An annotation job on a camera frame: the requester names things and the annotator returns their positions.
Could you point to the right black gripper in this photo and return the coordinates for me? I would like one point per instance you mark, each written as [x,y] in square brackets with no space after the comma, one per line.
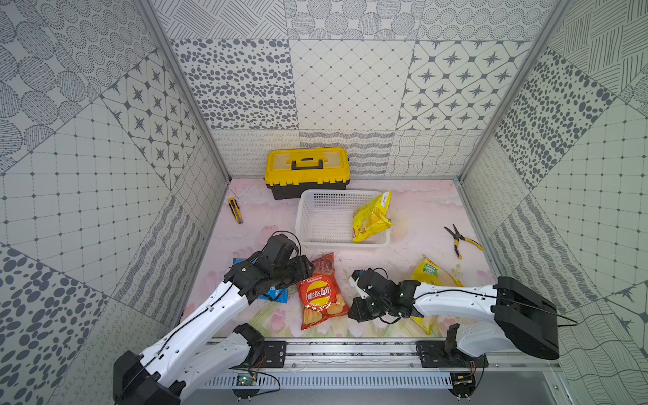
[360,315]

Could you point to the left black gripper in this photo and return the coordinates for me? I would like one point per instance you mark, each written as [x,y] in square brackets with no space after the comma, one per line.
[295,266]

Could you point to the blue chips bag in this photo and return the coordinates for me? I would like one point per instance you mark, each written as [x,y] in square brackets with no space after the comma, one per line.
[277,294]

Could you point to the red chips bag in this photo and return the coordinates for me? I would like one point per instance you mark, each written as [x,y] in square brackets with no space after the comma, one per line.
[321,295]

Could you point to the white plastic basket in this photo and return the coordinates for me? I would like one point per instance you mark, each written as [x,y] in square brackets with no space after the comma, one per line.
[324,220]

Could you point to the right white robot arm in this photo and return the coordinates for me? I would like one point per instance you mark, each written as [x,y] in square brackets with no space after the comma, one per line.
[506,315]

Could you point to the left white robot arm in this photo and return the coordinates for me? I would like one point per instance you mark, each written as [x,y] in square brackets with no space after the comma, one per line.
[172,369]

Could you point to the yellow Lay's chips bag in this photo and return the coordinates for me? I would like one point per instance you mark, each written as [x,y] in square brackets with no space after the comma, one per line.
[430,273]

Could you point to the yellow black utility knife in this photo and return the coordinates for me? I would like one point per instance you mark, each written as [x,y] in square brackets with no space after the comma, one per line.
[235,210]

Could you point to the yellow black toolbox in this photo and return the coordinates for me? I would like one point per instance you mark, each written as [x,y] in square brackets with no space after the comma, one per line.
[289,173]

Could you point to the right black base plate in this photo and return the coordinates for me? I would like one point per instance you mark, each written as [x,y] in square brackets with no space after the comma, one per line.
[432,354]

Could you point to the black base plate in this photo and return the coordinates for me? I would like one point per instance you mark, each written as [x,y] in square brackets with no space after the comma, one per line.
[432,354]
[272,356]

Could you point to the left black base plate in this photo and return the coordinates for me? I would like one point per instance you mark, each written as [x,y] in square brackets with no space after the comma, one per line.
[272,356]

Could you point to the yellow handled pliers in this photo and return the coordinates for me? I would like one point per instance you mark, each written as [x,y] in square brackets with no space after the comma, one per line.
[458,237]

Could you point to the aluminium mounting rail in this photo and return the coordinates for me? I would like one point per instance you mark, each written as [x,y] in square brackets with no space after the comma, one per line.
[366,364]

